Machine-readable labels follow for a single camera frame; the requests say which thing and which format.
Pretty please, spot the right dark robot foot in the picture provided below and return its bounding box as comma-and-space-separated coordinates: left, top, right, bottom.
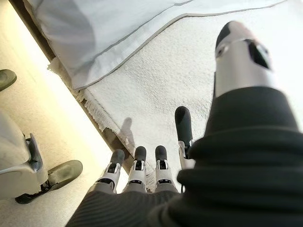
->
15, 159, 84, 205

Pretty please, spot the dark robot foot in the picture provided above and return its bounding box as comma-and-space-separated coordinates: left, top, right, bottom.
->
0, 69, 18, 92
15, 159, 84, 205

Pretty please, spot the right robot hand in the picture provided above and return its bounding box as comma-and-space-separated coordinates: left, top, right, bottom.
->
65, 20, 303, 227

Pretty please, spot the left dark robot foot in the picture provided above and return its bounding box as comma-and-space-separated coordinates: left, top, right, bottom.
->
0, 69, 18, 92

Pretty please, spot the cream fringed waffle blanket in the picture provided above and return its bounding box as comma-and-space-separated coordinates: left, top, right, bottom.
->
47, 0, 303, 192

